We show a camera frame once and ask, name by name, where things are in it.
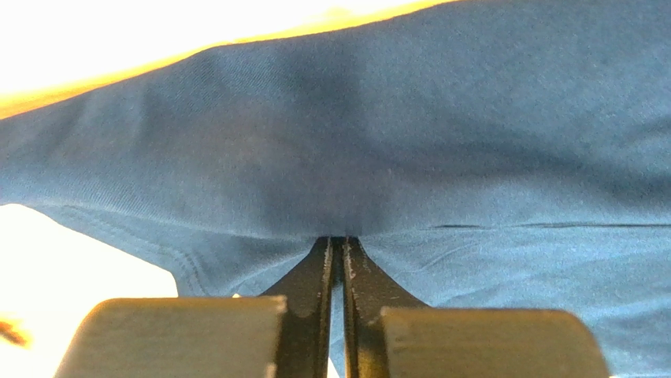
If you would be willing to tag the navy blue t shirt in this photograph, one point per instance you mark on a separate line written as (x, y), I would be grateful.
(506, 154)

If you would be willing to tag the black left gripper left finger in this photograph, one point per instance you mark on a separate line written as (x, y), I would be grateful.
(283, 332)

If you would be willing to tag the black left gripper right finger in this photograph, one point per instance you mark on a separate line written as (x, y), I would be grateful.
(391, 333)

